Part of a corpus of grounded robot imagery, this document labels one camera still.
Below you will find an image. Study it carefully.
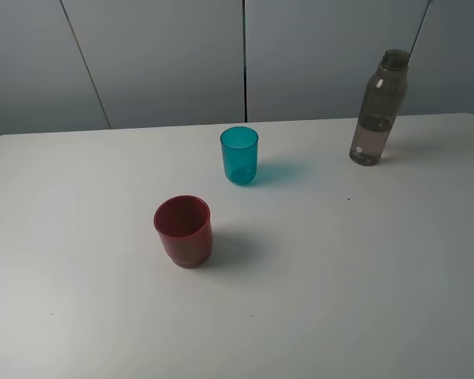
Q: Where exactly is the teal translucent plastic cup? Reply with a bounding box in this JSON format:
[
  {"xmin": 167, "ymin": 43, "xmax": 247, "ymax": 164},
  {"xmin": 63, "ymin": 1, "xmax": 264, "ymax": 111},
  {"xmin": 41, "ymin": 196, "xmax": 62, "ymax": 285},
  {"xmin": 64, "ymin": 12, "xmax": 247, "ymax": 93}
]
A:
[{"xmin": 220, "ymin": 126, "xmax": 259, "ymax": 186}]

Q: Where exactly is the smoky grey water bottle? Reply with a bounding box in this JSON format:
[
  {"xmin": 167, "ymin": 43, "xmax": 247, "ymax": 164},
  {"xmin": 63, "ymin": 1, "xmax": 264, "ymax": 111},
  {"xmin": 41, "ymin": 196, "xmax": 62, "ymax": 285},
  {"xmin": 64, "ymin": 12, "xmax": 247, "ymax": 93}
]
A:
[{"xmin": 349, "ymin": 49, "xmax": 410, "ymax": 167}]

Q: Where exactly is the red plastic cup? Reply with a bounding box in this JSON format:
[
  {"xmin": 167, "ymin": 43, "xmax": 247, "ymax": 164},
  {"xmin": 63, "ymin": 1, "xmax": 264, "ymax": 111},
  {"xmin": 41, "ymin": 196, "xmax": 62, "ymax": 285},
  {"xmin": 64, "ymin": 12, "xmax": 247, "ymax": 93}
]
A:
[{"xmin": 153, "ymin": 195, "xmax": 213, "ymax": 268}]

